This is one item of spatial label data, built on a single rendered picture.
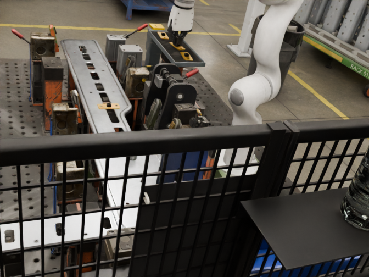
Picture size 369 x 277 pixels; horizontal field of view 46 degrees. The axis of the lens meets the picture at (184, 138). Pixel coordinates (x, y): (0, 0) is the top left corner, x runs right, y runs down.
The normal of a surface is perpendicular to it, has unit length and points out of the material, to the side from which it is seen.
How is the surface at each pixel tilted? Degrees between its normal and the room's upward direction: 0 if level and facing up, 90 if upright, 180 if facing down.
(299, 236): 0
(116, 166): 0
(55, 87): 90
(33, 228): 0
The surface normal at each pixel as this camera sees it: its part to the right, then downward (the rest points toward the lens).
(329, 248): 0.17, -0.83
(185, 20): 0.53, 0.55
